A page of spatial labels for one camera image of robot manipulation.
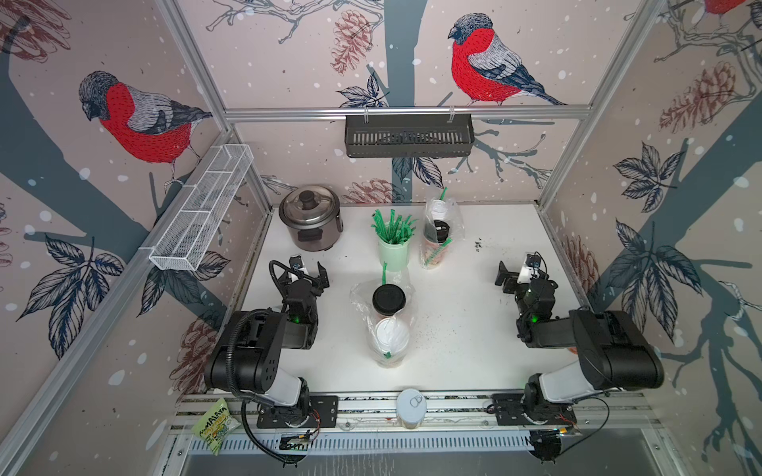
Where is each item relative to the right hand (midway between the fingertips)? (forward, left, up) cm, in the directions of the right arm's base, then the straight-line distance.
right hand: (518, 261), depth 91 cm
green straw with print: (-13, +41, +11) cm, 45 cm away
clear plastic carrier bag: (+6, +20, +11) cm, 24 cm away
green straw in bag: (+20, +23, +9) cm, 32 cm away
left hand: (-3, +66, +2) cm, 66 cm away
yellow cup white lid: (-30, +39, +11) cm, 50 cm away
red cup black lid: (-18, +40, +8) cm, 45 cm away
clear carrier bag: (-19, +47, +9) cm, 51 cm away
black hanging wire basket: (+40, +35, +19) cm, 57 cm away
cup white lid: (+14, +25, +8) cm, 30 cm away
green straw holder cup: (+2, +39, +8) cm, 40 cm away
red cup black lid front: (+3, +28, +2) cm, 28 cm away
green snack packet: (-45, +82, -9) cm, 94 cm away
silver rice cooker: (+13, +67, +6) cm, 69 cm away
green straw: (+1, +26, +3) cm, 26 cm away
